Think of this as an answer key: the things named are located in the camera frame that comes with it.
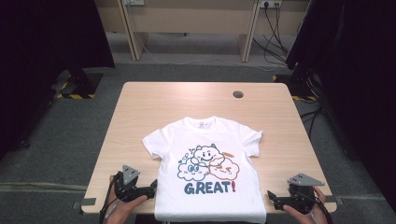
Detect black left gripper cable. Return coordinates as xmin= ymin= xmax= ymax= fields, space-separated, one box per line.
xmin=98 ymin=173 xmax=121 ymax=224

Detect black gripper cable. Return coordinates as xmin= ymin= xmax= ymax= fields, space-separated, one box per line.
xmin=98 ymin=173 xmax=121 ymax=224
xmin=289 ymin=189 xmax=333 ymax=224

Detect person's right hand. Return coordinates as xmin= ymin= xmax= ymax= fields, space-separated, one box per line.
xmin=282 ymin=186 xmax=329 ymax=224

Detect black curtain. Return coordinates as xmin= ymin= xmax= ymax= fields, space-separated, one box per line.
xmin=285 ymin=0 xmax=396 ymax=213
xmin=0 ymin=0 xmax=116 ymax=161

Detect white wall socket with plugs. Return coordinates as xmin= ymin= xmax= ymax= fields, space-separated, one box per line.
xmin=260 ymin=0 xmax=283 ymax=9

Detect white printed t-shirt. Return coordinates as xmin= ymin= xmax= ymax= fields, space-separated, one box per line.
xmin=141 ymin=115 xmax=268 ymax=224

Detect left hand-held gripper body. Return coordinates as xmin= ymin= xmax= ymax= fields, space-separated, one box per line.
xmin=113 ymin=164 xmax=152 ymax=203

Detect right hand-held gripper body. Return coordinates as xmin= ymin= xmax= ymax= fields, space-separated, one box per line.
xmin=275 ymin=173 xmax=325 ymax=216

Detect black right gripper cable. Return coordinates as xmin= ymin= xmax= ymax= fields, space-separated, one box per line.
xmin=289 ymin=189 xmax=333 ymax=224

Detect grey table corner bracket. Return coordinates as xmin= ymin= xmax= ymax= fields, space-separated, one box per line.
xmin=325 ymin=195 xmax=346 ymax=206
xmin=72 ymin=197 xmax=97 ymax=210

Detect person's left hand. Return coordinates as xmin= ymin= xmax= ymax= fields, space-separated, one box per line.
xmin=104 ymin=175 xmax=149 ymax=224

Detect bundle of black cables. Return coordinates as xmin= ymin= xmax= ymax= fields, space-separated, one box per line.
xmin=252 ymin=5 xmax=290 ymax=67

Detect black floor cables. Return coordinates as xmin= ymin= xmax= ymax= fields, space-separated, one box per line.
xmin=299 ymin=105 xmax=324 ymax=138

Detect black stand base striped tape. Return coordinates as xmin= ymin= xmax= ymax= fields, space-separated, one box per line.
xmin=55 ymin=66 xmax=105 ymax=101
xmin=272 ymin=72 xmax=319 ymax=103

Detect beige wooden desk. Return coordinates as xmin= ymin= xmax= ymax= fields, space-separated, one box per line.
xmin=92 ymin=0 xmax=312 ymax=63

